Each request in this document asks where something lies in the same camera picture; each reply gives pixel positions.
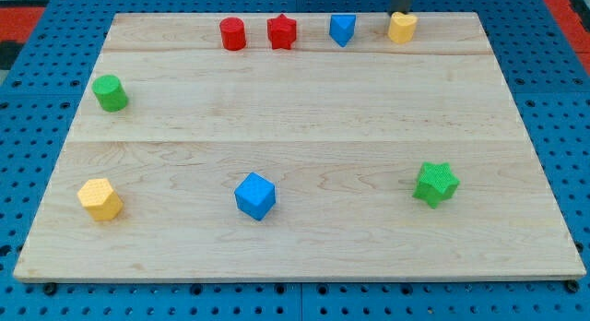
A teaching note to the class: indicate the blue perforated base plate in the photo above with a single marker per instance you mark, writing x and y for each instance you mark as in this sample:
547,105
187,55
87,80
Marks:
543,50

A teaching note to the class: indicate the wooden board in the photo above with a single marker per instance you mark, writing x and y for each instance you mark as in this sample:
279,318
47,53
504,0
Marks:
340,131

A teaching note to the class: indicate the yellow heart block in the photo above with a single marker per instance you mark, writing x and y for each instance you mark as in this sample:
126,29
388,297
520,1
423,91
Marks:
402,27

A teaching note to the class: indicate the blue cube block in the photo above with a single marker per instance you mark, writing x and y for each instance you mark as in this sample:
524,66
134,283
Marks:
255,196

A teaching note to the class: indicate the dark grey robot pusher rod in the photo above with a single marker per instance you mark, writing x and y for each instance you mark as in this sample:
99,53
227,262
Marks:
402,6

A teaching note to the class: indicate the green star block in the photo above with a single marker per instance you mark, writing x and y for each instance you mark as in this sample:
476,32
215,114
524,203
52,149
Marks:
435,183

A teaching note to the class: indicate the red star block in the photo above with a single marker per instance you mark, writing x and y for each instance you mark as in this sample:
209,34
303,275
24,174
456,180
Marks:
281,31

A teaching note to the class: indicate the yellow hexagon block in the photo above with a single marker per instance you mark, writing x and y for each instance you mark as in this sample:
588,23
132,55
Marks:
99,199

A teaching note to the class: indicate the red cylinder block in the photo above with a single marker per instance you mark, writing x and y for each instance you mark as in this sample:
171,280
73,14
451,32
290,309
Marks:
232,31

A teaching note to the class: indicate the blue triangle block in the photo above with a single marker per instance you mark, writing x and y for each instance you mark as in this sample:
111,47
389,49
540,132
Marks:
342,28

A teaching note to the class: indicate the green cylinder block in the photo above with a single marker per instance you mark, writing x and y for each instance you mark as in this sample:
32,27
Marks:
109,91

